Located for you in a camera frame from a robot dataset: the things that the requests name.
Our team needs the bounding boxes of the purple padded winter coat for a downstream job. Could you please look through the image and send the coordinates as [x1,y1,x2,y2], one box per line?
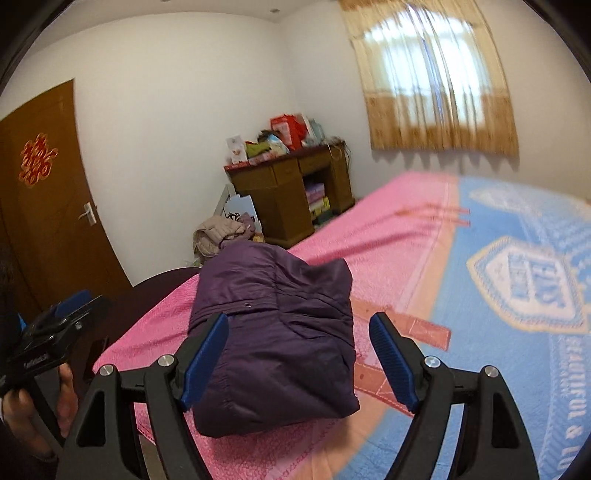
[187,241,360,438]

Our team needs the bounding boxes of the grey clothes pile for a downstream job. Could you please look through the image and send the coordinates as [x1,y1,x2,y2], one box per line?
[193,214,256,264]

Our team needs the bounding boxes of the person's left hand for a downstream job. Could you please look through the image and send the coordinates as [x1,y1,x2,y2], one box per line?
[1,363,78,460]

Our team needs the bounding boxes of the brown wooden door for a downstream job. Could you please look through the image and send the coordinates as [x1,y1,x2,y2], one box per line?
[1,81,131,320]

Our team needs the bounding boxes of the pink and blue bed blanket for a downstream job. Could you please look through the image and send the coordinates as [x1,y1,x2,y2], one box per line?
[99,173,590,479]

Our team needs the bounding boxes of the white paper bag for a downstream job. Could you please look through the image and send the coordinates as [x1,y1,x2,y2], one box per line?
[214,184,263,234]

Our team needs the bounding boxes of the red double happiness decoration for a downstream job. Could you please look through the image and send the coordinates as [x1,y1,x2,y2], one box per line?
[18,133,59,188]

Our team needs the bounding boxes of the stacked folded items in desk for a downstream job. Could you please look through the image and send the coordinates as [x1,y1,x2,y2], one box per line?
[305,183,332,225]

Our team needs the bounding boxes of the brown wooden desk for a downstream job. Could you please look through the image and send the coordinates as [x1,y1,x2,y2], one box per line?
[224,140,356,249]

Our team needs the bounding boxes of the white card box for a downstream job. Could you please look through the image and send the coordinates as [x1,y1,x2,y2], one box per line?
[226,135,249,165]

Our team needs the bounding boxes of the red gift bag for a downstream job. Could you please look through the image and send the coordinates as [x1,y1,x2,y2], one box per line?
[270,114,308,151]

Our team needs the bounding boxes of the beige patterned window curtain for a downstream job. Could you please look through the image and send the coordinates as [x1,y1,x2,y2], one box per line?
[339,1,519,159]

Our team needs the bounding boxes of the silver door handle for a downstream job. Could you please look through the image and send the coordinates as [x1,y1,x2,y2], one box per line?
[78,202,97,226]

